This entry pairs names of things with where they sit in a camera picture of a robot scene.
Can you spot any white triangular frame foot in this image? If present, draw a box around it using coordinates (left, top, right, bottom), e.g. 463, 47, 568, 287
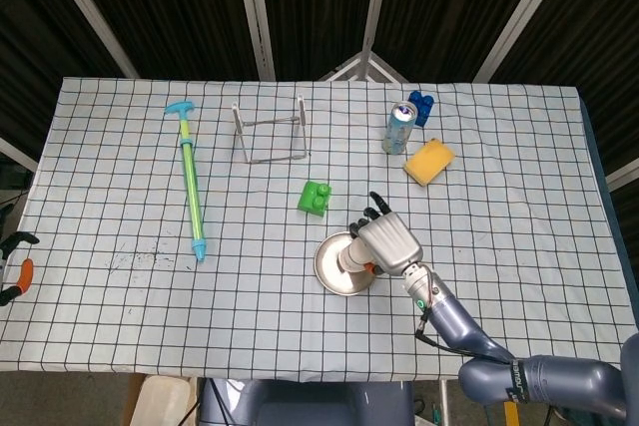
318, 50, 409, 84

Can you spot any cream plastic container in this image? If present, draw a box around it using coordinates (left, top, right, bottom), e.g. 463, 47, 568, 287
129, 374, 200, 426

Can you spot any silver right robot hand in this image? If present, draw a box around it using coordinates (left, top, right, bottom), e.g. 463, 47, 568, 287
348, 191, 425, 278

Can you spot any blue toy building block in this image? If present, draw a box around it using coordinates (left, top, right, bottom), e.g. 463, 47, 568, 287
407, 90, 436, 130

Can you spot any metal wire stand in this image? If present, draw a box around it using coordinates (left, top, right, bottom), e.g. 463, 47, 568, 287
230, 92, 313, 166

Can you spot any green toy building block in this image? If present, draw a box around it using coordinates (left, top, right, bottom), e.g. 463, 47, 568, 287
297, 180, 333, 218

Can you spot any blue-grey robot torso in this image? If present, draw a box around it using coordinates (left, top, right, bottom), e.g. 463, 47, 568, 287
198, 377, 416, 426

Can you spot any stainless steel plate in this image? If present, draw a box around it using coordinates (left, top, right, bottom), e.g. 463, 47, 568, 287
313, 229, 381, 296

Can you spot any yellow sponge green underside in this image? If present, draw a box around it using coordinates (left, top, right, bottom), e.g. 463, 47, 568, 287
402, 137, 457, 188

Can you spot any light blue drink can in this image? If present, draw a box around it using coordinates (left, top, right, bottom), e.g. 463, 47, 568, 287
380, 100, 418, 156

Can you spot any white paper cup blue print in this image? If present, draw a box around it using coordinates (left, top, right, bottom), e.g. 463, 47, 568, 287
335, 239, 374, 275

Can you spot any black orange-tipped left robot hand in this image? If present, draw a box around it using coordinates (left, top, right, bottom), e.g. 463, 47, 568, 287
0, 204, 41, 308

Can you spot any checkered light blue tablecloth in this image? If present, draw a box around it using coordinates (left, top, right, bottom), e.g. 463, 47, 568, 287
0, 76, 636, 380

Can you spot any black arm cable with plug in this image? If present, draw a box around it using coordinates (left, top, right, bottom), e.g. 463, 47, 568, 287
414, 265, 519, 366

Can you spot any blue green water squirter toy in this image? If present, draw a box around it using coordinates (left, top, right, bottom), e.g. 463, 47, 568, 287
164, 100, 210, 264

